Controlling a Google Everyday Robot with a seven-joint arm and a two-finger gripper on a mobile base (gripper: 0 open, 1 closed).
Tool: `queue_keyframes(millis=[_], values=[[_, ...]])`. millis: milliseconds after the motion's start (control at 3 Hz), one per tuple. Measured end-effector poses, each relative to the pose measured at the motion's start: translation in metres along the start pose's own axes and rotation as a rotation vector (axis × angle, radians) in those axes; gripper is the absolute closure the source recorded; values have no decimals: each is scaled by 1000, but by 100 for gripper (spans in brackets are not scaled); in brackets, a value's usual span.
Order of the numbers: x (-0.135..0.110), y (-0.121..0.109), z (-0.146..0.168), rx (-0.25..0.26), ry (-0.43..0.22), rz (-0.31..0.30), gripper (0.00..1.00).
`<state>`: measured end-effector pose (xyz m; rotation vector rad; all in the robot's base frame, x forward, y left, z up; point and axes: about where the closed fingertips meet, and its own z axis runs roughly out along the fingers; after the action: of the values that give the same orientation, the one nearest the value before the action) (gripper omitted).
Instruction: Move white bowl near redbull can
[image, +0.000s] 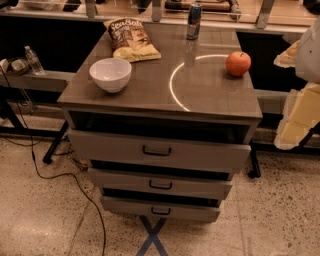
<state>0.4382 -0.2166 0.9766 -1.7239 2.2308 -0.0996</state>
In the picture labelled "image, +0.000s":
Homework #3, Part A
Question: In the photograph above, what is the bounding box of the grey drawer cabinet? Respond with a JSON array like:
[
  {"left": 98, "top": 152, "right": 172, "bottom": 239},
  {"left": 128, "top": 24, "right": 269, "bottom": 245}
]
[{"left": 58, "top": 23, "right": 262, "bottom": 209}]

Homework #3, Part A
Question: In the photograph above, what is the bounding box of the black floor cable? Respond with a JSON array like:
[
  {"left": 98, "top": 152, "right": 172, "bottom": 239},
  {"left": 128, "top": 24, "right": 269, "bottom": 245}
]
[{"left": 0, "top": 66, "right": 107, "bottom": 256}]

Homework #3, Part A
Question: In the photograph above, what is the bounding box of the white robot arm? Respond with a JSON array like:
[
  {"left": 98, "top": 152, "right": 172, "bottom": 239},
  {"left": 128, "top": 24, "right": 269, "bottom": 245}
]
[{"left": 273, "top": 17, "right": 320, "bottom": 150}]

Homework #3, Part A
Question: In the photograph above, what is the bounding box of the grey drawer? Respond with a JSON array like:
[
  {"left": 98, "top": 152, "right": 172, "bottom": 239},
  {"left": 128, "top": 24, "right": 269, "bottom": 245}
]
[
  {"left": 100, "top": 196, "right": 220, "bottom": 223},
  {"left": 88, "top": 168, "right": 232, "bottom": 200},
  {"left": 68, "top": 130, "right": 251, "bottom": 171}
]

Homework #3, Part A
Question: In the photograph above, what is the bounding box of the small dark dish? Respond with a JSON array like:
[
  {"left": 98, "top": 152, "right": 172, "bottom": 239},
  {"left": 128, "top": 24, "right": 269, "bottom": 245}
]
[{"left": 6, "top": 58, "right": 29, "bottom": 76}]

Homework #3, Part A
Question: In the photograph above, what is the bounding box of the middle grey drawer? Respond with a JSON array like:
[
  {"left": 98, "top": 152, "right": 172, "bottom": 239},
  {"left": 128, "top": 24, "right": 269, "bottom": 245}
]
[{"left": 88, "top": 168, "right": 232, "bottom": 200}]

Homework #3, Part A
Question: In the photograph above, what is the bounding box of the clear plastic water bottle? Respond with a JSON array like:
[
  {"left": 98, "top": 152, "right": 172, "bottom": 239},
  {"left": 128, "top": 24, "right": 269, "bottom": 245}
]
[{"left": 25, "top": 46, "right": 45, "bottom": 75}]

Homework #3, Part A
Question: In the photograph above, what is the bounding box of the white bowl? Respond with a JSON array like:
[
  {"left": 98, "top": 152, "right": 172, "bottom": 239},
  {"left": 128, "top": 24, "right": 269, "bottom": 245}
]
[{"left": 89, "top": 58, "right": 132, "bottom": 93}]

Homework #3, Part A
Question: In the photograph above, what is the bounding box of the top grey drawer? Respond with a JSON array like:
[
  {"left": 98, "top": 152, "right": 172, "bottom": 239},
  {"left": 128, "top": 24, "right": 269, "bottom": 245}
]
[{"left": 68, "top": 130, "right": 251, "bottom": 171}]

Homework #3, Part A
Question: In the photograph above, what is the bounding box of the grey side bench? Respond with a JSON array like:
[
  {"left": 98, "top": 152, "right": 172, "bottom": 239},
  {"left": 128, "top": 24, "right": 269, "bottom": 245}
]
[{"left": 0, "top": 70, "right": 74, "bottom": 92}]

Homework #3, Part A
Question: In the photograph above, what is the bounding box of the redbull can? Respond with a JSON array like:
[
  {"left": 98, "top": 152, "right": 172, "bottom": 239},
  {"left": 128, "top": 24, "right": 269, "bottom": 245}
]
[{"left": 187, "top": 2, "right": 202, "bottom": 40}]

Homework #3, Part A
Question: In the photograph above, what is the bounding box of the bottom grey drawer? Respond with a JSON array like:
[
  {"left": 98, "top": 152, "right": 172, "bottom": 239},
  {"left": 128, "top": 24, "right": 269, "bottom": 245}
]
[{"left": 100, "top": 196, "right": 220, "bottom": 223}]

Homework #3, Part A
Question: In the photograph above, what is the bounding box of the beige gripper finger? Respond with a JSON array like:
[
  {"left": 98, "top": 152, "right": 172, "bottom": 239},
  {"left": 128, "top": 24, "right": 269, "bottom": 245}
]
[{"left": 274, "top": 83, "right": 320, "bottom": 150}]

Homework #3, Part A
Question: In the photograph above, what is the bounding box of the sea salt chips bag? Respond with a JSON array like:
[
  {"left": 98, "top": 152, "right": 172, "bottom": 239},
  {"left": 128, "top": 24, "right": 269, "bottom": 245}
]
[{"left": 104, "top": 17, "right": 161, "bottom": 63}]

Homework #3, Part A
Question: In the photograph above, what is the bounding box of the red apple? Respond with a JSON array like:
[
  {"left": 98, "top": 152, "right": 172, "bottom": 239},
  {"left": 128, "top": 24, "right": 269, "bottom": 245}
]
[{"left": 225, "top": 51, "right": 251, "bottom": 77}]

